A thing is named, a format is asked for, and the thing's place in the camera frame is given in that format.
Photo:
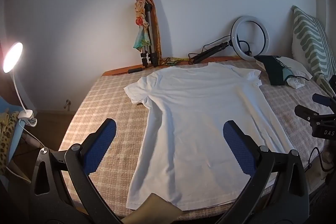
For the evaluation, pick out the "small black remote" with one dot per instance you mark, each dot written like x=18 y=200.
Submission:
x=135 y=70

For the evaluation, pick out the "blue chair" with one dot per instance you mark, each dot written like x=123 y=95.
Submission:
x=15 y=140

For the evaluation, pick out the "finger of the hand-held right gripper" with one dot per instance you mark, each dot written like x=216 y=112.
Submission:
x=305 y=112
x=321 y=99

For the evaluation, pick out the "white clip desk lamp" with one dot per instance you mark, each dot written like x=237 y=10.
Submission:
x=13 y=54

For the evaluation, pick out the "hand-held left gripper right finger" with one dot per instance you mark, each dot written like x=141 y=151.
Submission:
x=237 y=145

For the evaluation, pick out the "colourful orange scarf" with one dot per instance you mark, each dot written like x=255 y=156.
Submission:
x=141 y=40

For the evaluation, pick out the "beige plaid blanket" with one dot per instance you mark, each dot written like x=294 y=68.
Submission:
x=105 y=98

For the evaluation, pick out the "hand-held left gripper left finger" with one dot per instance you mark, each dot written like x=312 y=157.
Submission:
x=101 y=145

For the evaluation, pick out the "leopard print cloth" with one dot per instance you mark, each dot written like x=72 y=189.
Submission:
x=5 y=137

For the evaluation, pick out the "black and white folded clothes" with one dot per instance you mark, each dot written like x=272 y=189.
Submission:
x=296 y=67

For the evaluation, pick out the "small white folded cloth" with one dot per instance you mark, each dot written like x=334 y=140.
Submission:
x=295 y=83

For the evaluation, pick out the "metal wall pipe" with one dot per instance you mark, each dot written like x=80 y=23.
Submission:
x=68 y=103

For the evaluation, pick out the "white t-shirt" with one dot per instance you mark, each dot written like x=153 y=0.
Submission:
x=197 y=121

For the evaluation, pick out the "green patterned pillow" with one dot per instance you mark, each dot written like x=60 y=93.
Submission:
x=309 y=37

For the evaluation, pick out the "dark green cloth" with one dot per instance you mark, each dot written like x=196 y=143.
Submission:
x=273 y=71

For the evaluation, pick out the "brown cardboard piece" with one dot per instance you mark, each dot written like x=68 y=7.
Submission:
x=157 y=208

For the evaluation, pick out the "silver folded tripod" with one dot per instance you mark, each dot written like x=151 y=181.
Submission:
x=150 y=29

